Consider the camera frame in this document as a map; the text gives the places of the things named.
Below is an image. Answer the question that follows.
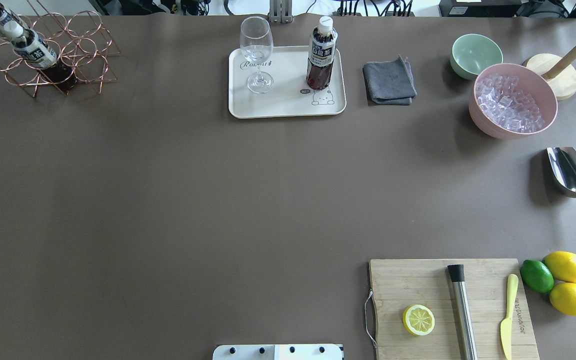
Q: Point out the tea bottle white cap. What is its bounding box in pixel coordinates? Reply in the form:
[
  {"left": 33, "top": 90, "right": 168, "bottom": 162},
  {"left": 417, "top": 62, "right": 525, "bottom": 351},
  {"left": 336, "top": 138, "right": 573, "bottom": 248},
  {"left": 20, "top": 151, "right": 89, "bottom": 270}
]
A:
[{"left": 306, "top": 16, "right": 338, "bottom": 91}]

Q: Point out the copper wire bottle basket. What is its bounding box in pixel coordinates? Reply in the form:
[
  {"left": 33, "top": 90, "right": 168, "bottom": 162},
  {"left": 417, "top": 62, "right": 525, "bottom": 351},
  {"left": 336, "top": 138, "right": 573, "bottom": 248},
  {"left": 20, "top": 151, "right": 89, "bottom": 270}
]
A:
[{"left": 0, "top": 0, "right": 122, "bottom": 98}]

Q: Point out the cream serving tray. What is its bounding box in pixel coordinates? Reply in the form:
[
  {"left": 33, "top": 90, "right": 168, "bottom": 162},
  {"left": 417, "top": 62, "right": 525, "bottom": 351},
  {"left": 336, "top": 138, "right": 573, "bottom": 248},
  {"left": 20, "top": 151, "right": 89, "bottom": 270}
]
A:
[{"left": 228, "top": 45, "right": 346, "bottom": 119}]

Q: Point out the dark grey folded cloth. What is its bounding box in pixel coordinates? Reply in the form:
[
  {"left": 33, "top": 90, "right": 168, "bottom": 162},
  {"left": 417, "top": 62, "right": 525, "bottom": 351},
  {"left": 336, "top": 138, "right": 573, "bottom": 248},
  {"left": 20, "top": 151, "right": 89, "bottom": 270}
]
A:
[{"left": 362, "top": 55, "right": 418, "bottom": 106}]

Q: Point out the clear wine glass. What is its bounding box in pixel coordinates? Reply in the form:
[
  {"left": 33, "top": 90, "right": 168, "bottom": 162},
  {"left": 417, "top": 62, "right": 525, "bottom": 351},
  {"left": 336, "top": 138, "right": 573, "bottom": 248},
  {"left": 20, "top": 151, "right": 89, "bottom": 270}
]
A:
[{"left": 239, "top": 15, "right": 274, "bottom": 94}]

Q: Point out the wooden cutting board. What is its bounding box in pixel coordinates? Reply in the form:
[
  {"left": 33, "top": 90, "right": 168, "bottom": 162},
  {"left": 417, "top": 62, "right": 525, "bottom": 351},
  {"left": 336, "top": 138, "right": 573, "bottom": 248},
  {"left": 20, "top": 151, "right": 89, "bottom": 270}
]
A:
[{"left": 368, "top": 259, "right": 520, "bottom": 360}]

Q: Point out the half lemon slice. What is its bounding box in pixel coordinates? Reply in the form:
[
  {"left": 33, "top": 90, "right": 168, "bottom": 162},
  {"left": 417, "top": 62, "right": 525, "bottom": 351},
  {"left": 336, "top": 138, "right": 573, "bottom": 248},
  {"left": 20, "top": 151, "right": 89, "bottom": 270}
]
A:
[{"left": 402, "top": 304, "right": 435, "bottom": 337}]

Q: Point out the steel muddler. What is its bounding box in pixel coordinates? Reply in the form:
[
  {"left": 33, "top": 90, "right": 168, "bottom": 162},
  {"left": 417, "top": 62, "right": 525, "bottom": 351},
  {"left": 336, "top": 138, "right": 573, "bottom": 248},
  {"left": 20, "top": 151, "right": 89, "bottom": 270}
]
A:
[{"left": 446, "top": 264, "right": 479, "bottom": 360}]

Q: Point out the green bowl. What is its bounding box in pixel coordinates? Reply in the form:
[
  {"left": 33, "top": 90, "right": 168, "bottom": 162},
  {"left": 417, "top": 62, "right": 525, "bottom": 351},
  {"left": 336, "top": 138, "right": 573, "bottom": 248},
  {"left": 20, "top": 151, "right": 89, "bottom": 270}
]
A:
[{"left": 450, "top": 33, "right": 504, "bottom": 80}]

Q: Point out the pink bowl with ice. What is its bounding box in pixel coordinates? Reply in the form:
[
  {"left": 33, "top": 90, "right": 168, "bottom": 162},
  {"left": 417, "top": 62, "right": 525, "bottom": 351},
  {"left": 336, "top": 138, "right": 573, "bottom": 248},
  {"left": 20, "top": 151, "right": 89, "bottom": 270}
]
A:
[{"left": 468, "top": 63, "right": 558, "bottom": 139}]

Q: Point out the yellow plastic knife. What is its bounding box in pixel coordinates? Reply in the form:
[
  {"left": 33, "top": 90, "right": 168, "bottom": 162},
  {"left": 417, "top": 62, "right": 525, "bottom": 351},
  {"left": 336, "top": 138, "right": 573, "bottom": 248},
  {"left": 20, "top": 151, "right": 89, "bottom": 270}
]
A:
[{"left": 499, "top": 273, "right": 519, "bottom": 360}]

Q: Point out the green lime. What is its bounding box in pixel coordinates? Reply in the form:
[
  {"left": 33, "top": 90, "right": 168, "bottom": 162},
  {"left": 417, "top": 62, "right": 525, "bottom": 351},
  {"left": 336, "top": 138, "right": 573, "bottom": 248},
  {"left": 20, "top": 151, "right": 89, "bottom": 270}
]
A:
[{"left": 519, "top": 259, "right": 554, "bottom": 294}]

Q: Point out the wooden glass tree stand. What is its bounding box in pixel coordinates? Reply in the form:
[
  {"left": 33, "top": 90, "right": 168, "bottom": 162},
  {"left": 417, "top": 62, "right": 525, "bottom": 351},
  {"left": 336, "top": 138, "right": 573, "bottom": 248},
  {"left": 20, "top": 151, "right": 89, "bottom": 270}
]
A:
[{"left": 523, "top": 45, "right": 576, "bottom": 101}]

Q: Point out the yellow lemon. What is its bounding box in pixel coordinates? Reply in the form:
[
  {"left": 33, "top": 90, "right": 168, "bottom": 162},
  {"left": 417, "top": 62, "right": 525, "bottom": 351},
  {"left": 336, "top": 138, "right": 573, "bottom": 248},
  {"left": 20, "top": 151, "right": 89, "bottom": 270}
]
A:
[
  {"left": 542, "top": 251, "right": 576, "bottom": 283},
  {"left": 549, "top": 282, "right": 576, "bottom": 316}
]

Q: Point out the aluminium frame post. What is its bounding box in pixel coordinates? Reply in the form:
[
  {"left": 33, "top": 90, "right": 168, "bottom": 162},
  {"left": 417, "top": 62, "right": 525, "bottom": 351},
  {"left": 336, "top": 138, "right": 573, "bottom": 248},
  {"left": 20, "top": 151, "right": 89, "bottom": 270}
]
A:
[{"left": 268, "top": 0, "right": 294, "bottom": 24}]

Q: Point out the white pillar mount base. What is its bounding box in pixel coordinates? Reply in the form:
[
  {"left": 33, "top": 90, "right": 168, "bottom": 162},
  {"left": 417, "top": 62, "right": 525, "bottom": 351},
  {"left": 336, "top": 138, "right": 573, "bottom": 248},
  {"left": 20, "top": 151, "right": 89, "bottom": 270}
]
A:
[{"left": 212, "top": 342, "right": 345, "bottom": 360}]

